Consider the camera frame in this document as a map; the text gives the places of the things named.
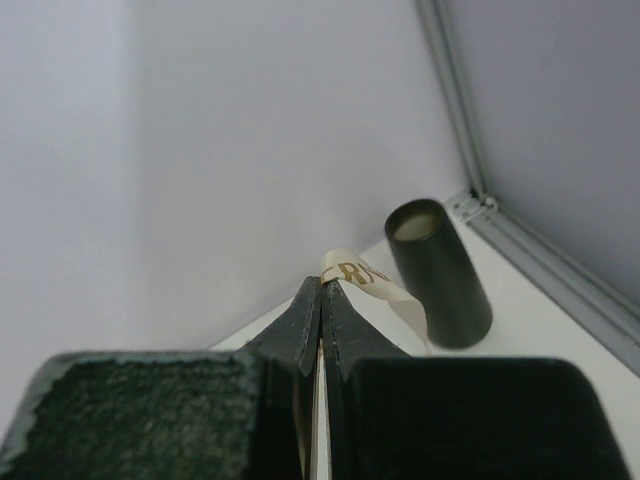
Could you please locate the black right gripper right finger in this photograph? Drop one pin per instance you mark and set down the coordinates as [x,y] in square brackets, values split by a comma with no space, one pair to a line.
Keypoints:
[395,416]

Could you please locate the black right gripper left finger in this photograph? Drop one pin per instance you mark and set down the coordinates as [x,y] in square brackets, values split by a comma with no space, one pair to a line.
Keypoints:
[199,414]

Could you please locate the cream printed ribbon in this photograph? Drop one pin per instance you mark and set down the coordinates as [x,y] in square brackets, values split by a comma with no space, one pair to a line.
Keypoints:
[370,285]

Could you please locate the black cylindrical vase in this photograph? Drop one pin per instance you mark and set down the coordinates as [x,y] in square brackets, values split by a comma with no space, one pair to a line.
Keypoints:
[437,270]

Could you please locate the aluminium frame rail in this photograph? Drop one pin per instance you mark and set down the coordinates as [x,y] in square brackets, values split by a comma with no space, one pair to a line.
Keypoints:
[544,100]

